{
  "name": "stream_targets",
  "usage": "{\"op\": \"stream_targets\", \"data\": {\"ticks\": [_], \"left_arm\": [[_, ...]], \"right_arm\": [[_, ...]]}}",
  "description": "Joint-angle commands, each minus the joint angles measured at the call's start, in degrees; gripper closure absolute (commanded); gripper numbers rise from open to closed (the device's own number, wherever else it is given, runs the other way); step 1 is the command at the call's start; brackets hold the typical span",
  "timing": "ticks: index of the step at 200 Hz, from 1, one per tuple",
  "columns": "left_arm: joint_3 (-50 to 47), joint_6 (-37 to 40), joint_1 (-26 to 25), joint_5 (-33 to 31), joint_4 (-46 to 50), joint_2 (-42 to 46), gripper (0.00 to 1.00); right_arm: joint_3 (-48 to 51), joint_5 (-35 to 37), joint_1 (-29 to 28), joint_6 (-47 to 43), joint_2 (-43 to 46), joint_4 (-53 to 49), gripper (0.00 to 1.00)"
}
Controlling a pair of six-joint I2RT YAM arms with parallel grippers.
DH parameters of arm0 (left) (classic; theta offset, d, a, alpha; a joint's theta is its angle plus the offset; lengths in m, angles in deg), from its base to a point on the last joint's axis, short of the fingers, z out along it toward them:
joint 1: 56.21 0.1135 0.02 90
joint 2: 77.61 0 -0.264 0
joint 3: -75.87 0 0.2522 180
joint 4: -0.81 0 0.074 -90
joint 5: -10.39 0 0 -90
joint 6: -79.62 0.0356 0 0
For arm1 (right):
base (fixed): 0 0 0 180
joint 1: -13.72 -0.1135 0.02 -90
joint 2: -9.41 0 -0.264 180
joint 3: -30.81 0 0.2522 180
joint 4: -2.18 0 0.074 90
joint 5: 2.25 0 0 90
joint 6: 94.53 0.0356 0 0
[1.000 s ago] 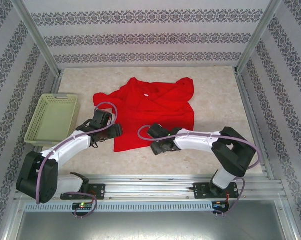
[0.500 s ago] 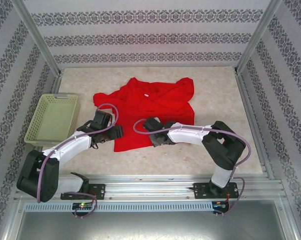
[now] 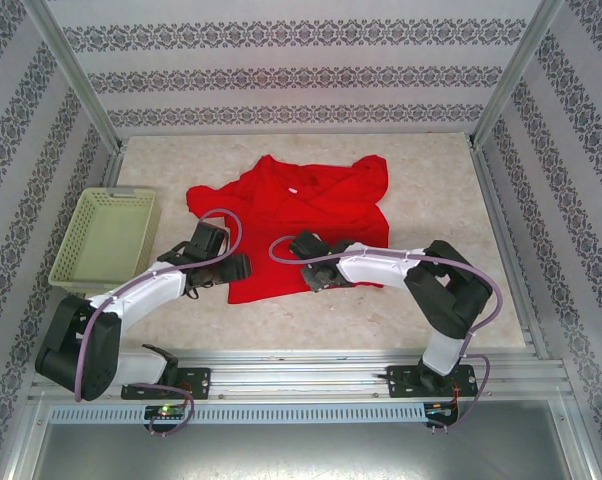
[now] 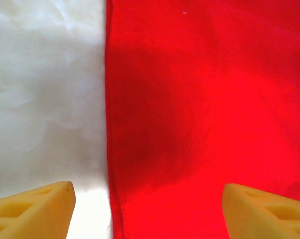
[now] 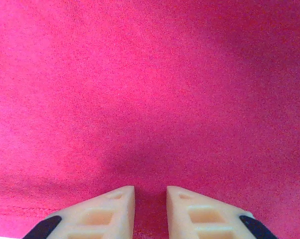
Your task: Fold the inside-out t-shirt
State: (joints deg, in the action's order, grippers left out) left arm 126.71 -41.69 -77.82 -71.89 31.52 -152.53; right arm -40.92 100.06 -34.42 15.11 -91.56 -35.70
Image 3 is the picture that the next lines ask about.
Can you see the red t-shirt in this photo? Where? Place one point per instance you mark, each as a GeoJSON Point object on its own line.
{"type": "Point", "coordinates": [281, 220]}

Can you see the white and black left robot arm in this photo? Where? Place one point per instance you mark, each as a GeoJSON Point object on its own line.
{"type": "Point", "coordinates": [146, 290]}

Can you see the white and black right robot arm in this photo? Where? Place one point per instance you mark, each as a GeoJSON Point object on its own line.
{"type": "Point", "coordinates": [376, 267]}

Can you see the pale green perforated plastic basket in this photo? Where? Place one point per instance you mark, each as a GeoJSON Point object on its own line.
{"type": "Point", "coordinates": [106, 235]}

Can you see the small circuit board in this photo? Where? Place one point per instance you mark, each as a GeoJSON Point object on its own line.
{"type": "Point", "coordinates": [441, 409]}
{"type": "Point", "coordinates": [166, 411]}

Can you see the grey metal sheet panel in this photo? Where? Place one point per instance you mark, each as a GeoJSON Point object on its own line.
{"type": "Point", "coordinates": [301, 455]}

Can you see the aluminium mounting rail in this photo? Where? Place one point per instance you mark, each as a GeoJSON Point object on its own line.
{"type": "Point", "coordinates": [291, 372]}

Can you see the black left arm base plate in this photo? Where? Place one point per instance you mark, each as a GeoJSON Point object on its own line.
{"type": "Point", "coordinates": [198, 380]}

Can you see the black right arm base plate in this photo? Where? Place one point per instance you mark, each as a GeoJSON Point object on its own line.
{"type": "Point", "coordinates": [401, 382]}

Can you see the aluminium frame post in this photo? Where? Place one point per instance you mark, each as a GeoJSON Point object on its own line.
{"type": "Point", "coordinates": [73, 70]}
{"type": "Point", "coordinates": [516, 70]}

